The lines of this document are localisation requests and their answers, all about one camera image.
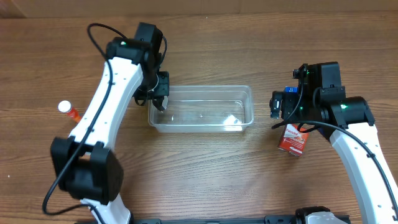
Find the blue medicine box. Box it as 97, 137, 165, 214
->
284, 86, 298, 93

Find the orange bottle white cap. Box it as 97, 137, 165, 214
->
58, 100, 81, 123

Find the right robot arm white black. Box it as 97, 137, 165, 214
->
269, 62, 397, 223

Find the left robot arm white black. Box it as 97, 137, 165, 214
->
42, 22, 170, 223

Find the clear plastic container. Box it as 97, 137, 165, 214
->
148, 85, 254, 133

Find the red medicine box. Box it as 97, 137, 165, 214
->
278, 124, 309, 156

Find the cardboard backdrop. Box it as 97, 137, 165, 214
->
1, 0, 397, 18

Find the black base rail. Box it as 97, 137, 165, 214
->
74, 214, 352, 224

